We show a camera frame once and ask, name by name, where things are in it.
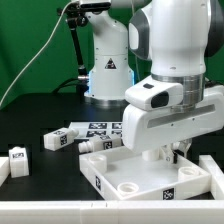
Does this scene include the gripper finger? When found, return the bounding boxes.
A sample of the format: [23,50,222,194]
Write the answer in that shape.
[160,146,176,164]
[173,139,192,158]

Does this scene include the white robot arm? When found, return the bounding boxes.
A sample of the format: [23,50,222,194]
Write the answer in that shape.
[122,0,224,156]

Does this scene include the white front fence wall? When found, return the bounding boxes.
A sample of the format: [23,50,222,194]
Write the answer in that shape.
[0,200,224,224]

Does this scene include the white square table top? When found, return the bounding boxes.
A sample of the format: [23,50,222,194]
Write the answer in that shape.
[79,147,211,200]

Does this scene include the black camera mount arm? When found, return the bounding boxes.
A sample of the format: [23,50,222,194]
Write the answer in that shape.
[56,2,112,94]

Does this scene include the white marker sheet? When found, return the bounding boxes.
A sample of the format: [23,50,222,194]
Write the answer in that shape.
[69,122,122,139]

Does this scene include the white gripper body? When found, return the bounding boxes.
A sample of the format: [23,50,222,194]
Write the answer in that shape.
[122,89,224,153]

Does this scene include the white cable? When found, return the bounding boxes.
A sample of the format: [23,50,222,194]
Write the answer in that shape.
[0,0,81,109]

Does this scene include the white left fence wall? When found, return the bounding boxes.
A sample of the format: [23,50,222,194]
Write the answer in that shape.
[0,157,10,186]

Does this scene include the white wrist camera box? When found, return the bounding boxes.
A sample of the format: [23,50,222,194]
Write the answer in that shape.
[125,76,183,111]

